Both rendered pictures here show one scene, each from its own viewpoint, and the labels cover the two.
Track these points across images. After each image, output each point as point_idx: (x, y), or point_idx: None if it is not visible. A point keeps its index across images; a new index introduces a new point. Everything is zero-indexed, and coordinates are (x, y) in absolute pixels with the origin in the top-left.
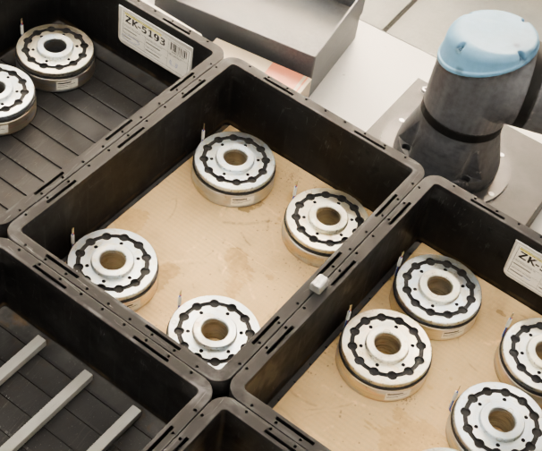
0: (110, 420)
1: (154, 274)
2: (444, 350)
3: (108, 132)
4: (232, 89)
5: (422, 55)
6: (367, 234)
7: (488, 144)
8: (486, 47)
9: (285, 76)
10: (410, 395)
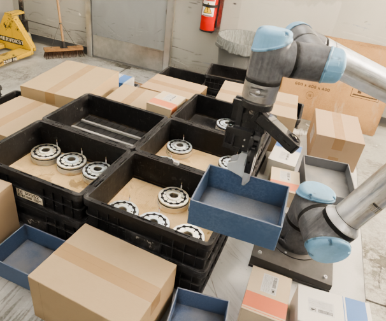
0: None
1: (179, 152)
2: (184, 218)
3: None
4: None
5: (358, 240)
6: (203, 172)
7: (294, 230)
8: (306, 186)
9: (295, 188)
10: (161, 209)
